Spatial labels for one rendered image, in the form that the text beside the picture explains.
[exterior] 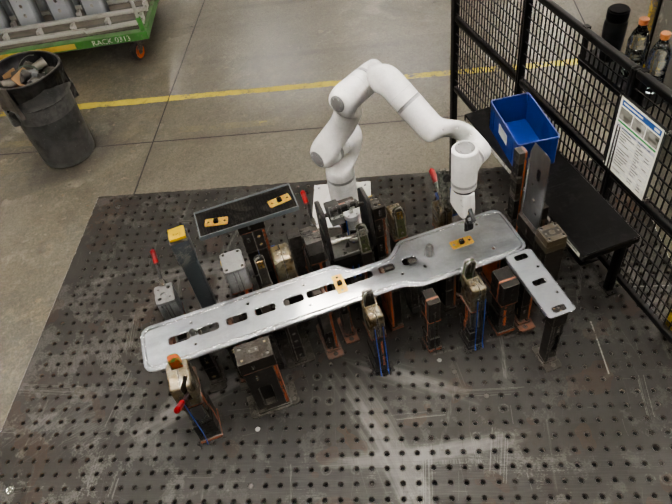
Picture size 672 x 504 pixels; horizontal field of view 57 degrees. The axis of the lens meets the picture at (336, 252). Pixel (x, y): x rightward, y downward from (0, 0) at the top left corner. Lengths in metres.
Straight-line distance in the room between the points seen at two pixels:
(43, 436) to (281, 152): 2.56
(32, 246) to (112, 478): 2.37
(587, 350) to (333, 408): 0.93
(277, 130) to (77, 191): 1.46
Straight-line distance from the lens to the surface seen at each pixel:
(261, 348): 2.03
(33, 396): 2.70
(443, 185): 2.26
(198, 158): 4.54
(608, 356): 2.41
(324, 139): 2.36
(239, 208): 2.29
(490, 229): 2.32
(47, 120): 4.70
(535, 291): 2.15
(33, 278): 4.23
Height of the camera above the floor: 2.68
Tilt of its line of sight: 48 degrees down
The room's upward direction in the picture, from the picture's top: 11 degrees counter-clockwise
